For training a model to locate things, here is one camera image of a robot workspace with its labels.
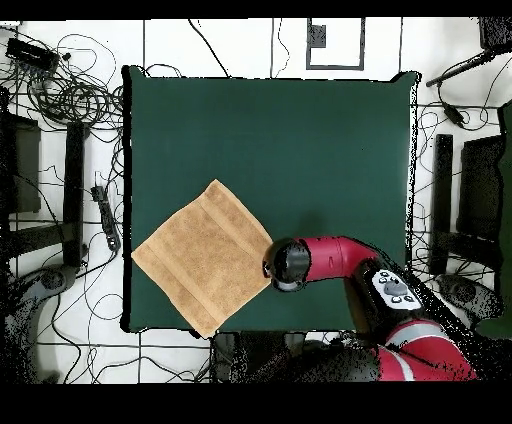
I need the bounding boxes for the tan terry towel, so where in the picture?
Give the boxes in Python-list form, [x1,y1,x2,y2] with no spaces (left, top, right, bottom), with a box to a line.
[130,178,275,339]

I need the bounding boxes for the dark flat panel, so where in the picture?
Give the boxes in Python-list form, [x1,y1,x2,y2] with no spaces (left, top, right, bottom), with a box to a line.
[0,113,42,215]
[456,134,504,241]

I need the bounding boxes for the dark green table cloth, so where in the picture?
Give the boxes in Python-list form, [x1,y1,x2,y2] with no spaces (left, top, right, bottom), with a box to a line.
[121,64,420,335]

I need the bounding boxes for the black power strip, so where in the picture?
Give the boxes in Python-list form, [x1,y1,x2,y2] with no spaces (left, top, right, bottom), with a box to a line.
[90,184,122,252]

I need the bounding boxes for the black stand bar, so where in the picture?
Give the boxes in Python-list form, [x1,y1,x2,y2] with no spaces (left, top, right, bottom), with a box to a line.
[429,133,455,276]
[62,121,91,268]

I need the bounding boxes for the black floor equipment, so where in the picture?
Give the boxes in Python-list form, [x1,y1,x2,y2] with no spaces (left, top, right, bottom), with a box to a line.
[437,273,503,321]
[39,264,78,292]

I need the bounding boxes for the black stand crossbar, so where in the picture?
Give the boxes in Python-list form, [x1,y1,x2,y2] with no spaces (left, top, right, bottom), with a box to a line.
[433,230,501,269]
[7,221,77,257]

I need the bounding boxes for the black power adapter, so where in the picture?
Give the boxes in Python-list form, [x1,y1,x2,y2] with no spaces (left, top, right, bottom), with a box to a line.
[442,101,467,129]

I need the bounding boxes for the black rod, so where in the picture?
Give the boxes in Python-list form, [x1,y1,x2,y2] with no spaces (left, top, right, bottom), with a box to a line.
[425,50,497,88]

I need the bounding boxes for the dark green fabric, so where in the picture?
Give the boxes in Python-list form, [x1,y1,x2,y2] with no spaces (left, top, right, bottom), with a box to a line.
[475,99,512,340]

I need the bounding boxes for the black electronics box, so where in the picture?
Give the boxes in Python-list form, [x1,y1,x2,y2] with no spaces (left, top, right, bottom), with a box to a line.
[5,37,61,73]

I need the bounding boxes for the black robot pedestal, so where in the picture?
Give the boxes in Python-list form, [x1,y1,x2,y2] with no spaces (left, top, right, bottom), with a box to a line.
[209,330,307,383]

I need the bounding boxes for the long black cable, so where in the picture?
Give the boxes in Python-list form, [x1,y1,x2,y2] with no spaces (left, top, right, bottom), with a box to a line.
[187,17,231,79]

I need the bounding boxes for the grey rectangular frame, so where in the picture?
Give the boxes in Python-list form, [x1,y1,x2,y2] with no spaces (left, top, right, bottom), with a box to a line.
[306,17,366,71]

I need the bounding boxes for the tangled black cables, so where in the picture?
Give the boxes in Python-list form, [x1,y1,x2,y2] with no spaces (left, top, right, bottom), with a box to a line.
[23,33,125,129]

